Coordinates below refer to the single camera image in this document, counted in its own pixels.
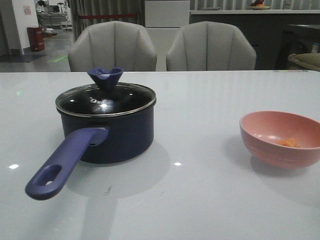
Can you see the glass lid with blue knob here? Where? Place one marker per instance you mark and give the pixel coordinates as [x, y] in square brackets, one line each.
[106, 97]

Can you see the pink bowl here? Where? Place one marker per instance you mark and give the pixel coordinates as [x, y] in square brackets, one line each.
[261, 130]

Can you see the orange ham pieces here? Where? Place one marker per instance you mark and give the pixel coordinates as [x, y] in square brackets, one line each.
[289, 142]

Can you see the dark blue saucepan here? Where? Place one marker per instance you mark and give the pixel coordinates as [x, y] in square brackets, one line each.
[97, 140]

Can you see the right beige chair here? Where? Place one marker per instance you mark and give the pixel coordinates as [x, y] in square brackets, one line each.
[210, 46]

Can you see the beige chair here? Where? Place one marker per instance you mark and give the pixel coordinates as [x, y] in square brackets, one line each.
[113, 44]
[210, 46]

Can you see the left beige chair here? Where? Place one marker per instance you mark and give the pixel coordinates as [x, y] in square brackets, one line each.
[113, 44]

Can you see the white cabinet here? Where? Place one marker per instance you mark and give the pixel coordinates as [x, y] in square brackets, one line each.
[162, 18]

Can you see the dark counter with white top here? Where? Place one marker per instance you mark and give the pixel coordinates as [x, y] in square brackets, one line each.
[262, 28]

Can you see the fruit plate on counter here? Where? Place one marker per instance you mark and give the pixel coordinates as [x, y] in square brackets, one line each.
[258, 5]

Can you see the red trash bin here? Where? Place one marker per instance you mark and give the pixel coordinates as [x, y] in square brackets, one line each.
[35, 38]

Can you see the beige cushion at right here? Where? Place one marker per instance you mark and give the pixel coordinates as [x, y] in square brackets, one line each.
[306, 61]

